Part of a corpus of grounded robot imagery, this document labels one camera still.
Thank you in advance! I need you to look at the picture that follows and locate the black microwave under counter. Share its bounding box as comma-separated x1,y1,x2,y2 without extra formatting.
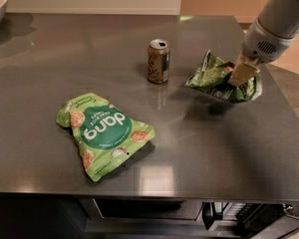
81,198,299,239

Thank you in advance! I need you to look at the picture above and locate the light green Dang chip bag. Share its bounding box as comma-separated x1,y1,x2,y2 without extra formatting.
56,93,155,182

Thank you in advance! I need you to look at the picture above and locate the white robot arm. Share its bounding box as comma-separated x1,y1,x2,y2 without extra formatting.
228,0,299,87

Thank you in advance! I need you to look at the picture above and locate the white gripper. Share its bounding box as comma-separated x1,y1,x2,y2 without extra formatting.
228,19,294,87

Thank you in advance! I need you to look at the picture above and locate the orange soda can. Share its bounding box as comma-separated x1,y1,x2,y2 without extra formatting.
148,39,170,84

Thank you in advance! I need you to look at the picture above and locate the dark green jalapeno chip bag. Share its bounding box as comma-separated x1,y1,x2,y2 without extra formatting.
185,50,262,104

